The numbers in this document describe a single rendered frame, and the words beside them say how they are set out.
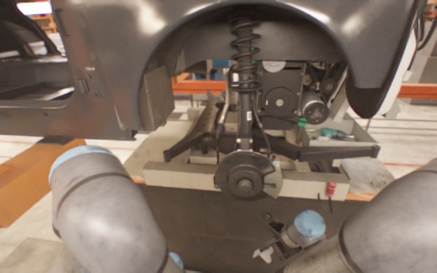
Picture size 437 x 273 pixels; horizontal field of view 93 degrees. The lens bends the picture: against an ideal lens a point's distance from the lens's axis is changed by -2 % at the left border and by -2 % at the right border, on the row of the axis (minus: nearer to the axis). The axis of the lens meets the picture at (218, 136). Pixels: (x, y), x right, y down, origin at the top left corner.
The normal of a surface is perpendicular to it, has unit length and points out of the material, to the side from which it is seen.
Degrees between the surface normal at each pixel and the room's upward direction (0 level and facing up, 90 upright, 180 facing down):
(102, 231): 49
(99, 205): 33
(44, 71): 72
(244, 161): 90
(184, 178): 90
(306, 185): 90
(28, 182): 90
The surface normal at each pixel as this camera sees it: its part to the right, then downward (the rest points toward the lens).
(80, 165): -0.07, -0.86
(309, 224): 0.15, -0.62
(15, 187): 0.99, 0.04
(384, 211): -0.81, -0.54
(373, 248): -0.88, -0.03
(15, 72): -0.17, 0.14
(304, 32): -0.20, 0.47
